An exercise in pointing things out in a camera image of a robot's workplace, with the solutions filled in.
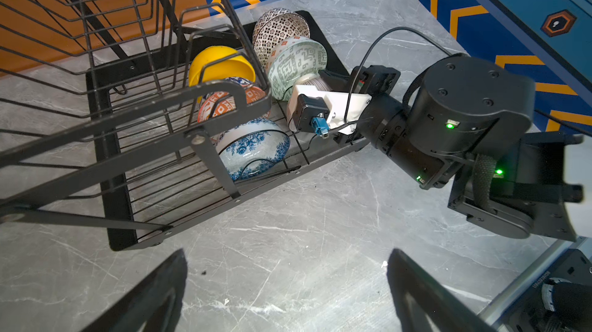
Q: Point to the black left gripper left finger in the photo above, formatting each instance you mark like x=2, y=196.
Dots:
x=155, y=304

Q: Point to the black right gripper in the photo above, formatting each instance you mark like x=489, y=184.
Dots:
x=376, y=79

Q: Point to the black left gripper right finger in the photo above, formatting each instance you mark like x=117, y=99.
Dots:
x=422, y=303

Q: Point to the pink striped bowl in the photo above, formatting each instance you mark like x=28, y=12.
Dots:
x=319, y=83

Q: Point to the green white patterned bowl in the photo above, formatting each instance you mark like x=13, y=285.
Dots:
x=293, y=61

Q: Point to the black white patterned bowl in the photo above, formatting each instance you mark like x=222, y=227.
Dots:
x=273, y=27

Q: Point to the yellow bowl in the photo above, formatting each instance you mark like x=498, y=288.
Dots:
x=217, y=63

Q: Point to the orange white patterned bowl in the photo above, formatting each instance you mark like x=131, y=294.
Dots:
x=219, y=103

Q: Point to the blue white floral bowl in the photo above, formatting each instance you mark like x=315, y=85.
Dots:
x=252, y=148

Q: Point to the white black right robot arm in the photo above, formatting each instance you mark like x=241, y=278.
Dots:
x=466, y=122

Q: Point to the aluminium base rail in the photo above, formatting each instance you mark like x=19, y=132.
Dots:
x=552, y=294

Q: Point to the black wire dish rack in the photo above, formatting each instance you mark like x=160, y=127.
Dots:
x=99, y=124

